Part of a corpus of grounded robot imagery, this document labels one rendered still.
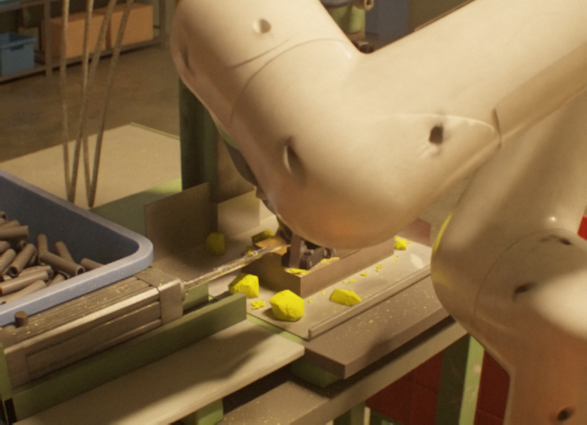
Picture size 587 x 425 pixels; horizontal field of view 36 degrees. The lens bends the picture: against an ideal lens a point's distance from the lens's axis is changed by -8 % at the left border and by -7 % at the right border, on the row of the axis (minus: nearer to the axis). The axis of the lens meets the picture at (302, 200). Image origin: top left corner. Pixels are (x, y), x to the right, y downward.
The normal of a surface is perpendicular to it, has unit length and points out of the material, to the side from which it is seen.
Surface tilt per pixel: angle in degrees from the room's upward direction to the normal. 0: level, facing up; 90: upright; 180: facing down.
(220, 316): 90
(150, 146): 0
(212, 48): 73
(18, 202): 82
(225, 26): 59
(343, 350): 0
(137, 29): 90
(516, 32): 54
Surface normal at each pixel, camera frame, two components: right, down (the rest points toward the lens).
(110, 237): -0.67, 0.12
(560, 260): -0.21, -0.89
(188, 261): 0.00, -0.93
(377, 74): -0.21, -0.66
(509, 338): -0.94, 0.08
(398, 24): 0.74, 0.25
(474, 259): -0.81, -0.38
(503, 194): -0.55, -0.16
